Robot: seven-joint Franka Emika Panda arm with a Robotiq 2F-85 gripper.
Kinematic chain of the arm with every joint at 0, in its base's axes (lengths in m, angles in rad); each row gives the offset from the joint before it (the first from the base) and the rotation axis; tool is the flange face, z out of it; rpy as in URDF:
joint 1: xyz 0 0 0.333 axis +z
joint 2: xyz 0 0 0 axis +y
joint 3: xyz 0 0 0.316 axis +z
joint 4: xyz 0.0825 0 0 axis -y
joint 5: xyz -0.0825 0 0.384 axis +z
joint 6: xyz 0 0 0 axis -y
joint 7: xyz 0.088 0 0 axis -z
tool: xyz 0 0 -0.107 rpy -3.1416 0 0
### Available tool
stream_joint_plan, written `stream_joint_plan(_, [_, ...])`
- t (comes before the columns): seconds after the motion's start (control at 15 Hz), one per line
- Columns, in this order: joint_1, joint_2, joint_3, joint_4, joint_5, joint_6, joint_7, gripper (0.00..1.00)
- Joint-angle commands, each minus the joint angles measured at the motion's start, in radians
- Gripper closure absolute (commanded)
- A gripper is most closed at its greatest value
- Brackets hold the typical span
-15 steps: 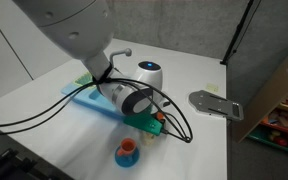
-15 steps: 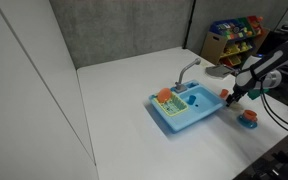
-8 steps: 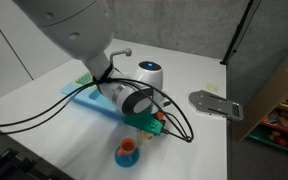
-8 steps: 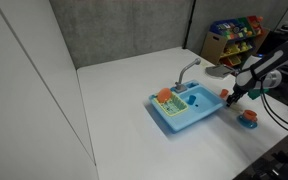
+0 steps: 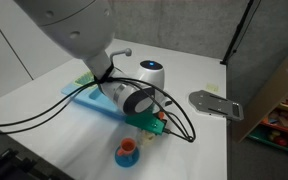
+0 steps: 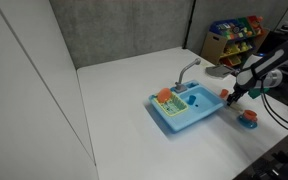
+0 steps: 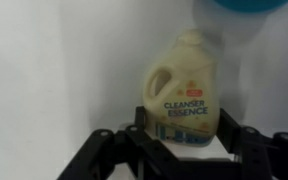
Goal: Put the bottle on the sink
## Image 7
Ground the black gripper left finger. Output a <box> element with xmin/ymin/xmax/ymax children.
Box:
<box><xmin>57</xmin><ymin>105</ymin><xmax>185</xmax><ymax>180</ymax></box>

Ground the cream toy cleanser bottle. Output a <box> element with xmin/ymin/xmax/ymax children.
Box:
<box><xmin>142</xmin><ymin>28</ymin><xmax>222</xmax><ymax>148</ymax></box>

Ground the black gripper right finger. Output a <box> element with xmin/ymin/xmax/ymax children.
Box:
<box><xmin>217</xmin><ymin>108</ymin><xmax>288</xmax><ymax>180</ymax></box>

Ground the blue toy saucer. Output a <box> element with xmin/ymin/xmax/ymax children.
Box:
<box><xmin>212</xmin><ymin>0</ymin><xmax>288</xmax><ymax>14</ymax></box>

